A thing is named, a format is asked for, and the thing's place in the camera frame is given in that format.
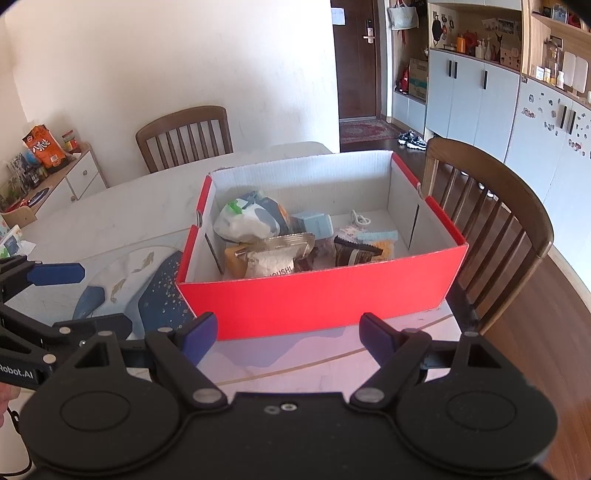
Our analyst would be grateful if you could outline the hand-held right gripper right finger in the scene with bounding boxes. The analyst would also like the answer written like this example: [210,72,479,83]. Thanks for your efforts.
[351,312,509,411]

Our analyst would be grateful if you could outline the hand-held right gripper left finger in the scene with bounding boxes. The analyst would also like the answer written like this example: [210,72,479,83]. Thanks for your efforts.
[69,311,229,411]

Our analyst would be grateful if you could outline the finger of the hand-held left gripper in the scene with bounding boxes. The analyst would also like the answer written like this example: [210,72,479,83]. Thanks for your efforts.
[0,255,86,305]
[0,302,134,365]

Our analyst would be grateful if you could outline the red cardboard box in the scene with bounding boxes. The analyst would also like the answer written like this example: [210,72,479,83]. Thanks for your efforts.
[175,150,469,342]

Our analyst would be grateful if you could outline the yellow plush toy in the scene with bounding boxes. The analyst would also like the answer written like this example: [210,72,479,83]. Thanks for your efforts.
[224,247,250,279]

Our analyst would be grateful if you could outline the black snack packet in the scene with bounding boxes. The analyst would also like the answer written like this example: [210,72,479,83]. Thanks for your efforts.
[333,235,385,267]

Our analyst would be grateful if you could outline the orange cracker packet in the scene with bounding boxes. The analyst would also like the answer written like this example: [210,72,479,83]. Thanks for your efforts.
[355,228,399,261]

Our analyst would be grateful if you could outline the silver snack packet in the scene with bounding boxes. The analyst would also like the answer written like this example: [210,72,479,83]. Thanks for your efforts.
[235,233,317,279]

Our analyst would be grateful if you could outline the blue small box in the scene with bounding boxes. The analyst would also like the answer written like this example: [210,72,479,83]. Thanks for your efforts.
[291,211,334,241]

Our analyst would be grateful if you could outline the wet wipes pack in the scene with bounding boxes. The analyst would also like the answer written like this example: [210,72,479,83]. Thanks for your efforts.
[0,225,24,259]

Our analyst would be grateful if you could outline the blue fish printed table mat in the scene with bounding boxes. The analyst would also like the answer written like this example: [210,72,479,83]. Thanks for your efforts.
[4,231,455,384]

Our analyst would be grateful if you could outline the small brown cardboard box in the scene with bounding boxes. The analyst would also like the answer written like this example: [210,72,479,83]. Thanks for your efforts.
[0,205,38,229]

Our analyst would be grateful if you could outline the white sideboard wooden top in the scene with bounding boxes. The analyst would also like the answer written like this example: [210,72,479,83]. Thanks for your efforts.
[0,143,109,227]

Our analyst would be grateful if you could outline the orange snack bag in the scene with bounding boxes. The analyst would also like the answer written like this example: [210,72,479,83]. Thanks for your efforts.
[22,124,66,169]

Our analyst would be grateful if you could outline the wooden curved-back chair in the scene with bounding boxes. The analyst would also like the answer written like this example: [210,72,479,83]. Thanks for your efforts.
[421,137,555,335]

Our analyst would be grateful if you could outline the black white sneakers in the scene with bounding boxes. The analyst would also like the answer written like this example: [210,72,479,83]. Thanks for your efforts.
[397,129,429,150]

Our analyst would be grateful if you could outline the wooden slat-back chair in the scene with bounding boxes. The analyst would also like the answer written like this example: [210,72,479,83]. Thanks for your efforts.
[135,105,234,175]

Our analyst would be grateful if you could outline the patterned red rug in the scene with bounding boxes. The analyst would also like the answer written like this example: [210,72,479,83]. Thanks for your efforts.
[340,119,400,145]

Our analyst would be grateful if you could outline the white fridge with magnets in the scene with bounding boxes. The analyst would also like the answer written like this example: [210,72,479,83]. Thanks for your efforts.
[505,76,591,241]

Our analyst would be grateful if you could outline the dark brown door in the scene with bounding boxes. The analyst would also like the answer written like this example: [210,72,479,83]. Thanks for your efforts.
[330,0,386,123]

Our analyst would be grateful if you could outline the printed cardboard carton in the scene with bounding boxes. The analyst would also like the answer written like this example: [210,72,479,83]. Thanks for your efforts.
[408,58,429,103]

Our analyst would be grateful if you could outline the hanging tote bag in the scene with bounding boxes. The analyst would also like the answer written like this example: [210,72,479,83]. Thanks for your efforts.
[387,0,420,31]

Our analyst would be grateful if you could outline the glass dome jar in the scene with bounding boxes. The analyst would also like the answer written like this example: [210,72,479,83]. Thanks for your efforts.
[542,39,561,79]

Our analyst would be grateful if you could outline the white rounded container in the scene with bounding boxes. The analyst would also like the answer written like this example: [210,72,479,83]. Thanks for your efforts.
[561,51,589,90]

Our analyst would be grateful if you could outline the white wooden wall cabinet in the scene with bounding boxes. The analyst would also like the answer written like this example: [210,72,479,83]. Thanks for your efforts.
[385,0,591,153]

